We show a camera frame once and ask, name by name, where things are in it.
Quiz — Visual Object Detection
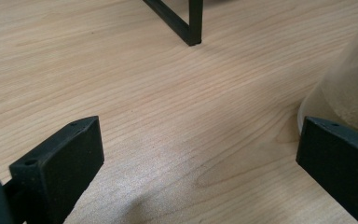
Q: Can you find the clear jar with brown grains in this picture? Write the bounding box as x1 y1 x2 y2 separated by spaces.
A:
297 8 358 143

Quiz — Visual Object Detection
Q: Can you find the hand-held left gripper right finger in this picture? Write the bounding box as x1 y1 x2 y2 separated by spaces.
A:
296 116 358 224

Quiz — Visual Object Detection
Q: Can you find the black metal shelf rack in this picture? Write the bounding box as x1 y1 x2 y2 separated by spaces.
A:
142 0 204 47

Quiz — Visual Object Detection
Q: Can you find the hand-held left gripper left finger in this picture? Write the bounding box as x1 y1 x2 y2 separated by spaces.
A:
8 116 105 224

